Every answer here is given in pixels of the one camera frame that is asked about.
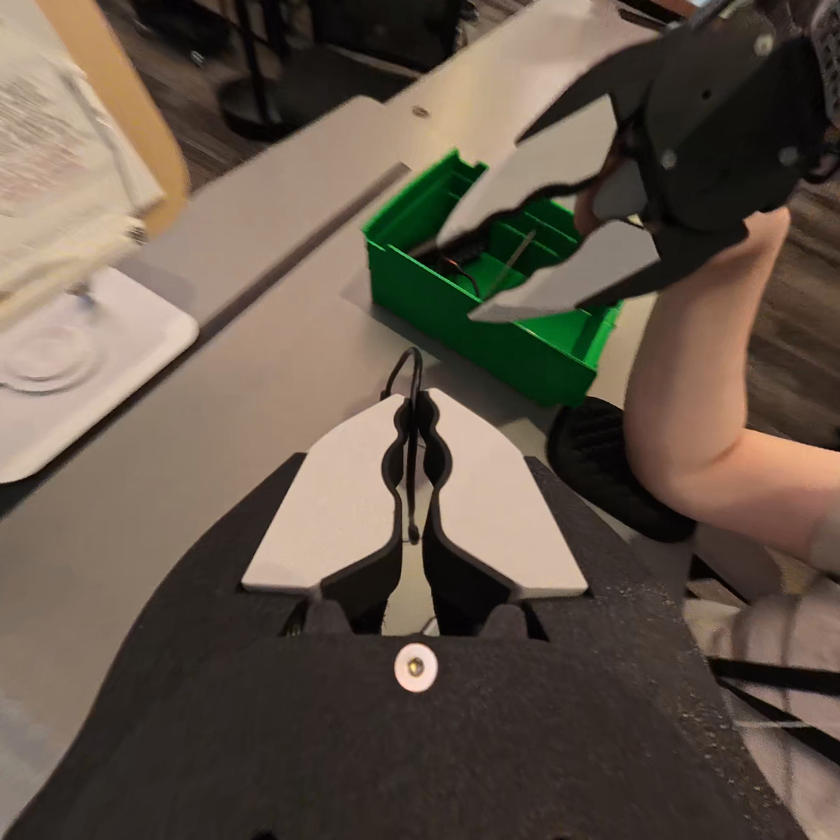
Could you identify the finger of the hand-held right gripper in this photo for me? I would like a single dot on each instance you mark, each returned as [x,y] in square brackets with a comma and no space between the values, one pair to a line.
[577,282]
[525,177]

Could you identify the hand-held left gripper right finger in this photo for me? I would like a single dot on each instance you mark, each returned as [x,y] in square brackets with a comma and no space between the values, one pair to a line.
[505,518]

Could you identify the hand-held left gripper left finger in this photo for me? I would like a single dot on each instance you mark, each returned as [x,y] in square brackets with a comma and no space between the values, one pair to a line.
[321,512]

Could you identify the person's right forearm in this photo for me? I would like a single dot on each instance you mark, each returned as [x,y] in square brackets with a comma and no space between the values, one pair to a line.
[695,394]

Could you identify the thin metal rod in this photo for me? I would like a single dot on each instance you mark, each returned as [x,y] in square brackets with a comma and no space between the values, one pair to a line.
[518,259]

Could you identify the green plastic bin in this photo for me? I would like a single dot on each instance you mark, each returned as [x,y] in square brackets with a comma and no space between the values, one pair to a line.
[512,354]

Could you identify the black mesh pad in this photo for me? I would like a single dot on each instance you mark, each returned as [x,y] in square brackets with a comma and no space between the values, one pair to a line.
[590,453]

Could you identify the dark furniture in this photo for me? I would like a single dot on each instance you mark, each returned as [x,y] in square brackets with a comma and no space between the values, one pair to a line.
[380,26]

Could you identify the white square tray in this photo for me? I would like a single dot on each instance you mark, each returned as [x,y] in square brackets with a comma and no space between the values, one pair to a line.
[131,367]

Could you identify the black floor stand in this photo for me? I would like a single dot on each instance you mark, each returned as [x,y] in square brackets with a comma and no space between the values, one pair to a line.
[256,111]

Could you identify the brown cardboard box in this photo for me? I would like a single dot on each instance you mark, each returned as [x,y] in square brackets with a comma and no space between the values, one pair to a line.
[131,118]

